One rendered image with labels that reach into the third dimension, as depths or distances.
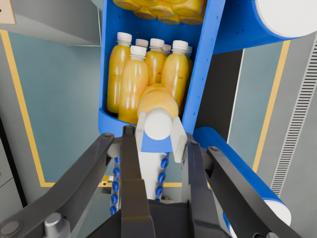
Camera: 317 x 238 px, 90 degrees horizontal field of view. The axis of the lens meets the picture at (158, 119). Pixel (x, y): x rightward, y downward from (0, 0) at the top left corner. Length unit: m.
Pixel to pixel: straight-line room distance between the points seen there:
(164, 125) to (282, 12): 0.53
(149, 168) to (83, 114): 1.16
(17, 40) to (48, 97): 0.52
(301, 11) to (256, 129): 1.47
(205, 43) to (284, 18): 0.33
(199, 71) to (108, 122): 0.24
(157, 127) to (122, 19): 0.41
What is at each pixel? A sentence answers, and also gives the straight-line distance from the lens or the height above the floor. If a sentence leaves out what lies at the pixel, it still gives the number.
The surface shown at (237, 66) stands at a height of 0.15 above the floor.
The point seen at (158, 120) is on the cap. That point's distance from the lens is 0.21.
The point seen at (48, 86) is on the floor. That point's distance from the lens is 1.87.
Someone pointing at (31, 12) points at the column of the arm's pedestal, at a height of 0.84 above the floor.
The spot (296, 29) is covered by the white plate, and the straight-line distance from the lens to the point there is 0.68.
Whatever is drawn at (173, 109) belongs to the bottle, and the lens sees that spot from 0.25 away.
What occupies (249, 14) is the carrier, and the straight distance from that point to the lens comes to 0.65.
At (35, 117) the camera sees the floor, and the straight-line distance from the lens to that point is 2.03.
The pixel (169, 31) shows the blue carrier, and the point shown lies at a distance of 0.61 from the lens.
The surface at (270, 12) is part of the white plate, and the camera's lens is 0.64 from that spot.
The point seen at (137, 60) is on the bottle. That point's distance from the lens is 0.42.
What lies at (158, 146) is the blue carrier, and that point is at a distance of 0.37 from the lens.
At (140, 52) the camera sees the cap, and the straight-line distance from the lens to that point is 0.42.
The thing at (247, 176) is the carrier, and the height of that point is 0.88.
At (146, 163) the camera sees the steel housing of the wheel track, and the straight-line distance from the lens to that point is 0.76.
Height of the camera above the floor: 1.56
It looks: 71 degrees down
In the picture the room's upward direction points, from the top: 175 degrees clockwise
